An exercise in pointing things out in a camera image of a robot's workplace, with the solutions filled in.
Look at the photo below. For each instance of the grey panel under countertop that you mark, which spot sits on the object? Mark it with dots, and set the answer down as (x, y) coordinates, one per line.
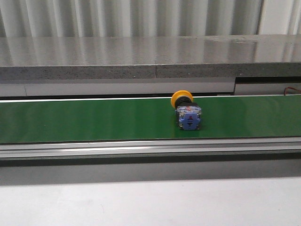
(157, 86)

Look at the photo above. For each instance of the green conveyor belt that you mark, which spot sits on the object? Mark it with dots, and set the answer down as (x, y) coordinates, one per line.
(144, 119)

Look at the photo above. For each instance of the grey stone countertop slab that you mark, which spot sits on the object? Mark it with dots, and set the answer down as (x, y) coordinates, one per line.
(84, 58)

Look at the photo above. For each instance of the white pleated curtain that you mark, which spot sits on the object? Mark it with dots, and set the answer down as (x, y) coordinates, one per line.
(148, 18)

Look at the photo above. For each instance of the yellow push button switch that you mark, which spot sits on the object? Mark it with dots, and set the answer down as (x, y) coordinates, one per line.
(187, 112)

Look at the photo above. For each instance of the aluminium conveyor front rail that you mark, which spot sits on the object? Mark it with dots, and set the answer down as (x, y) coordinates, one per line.
(151, 146)

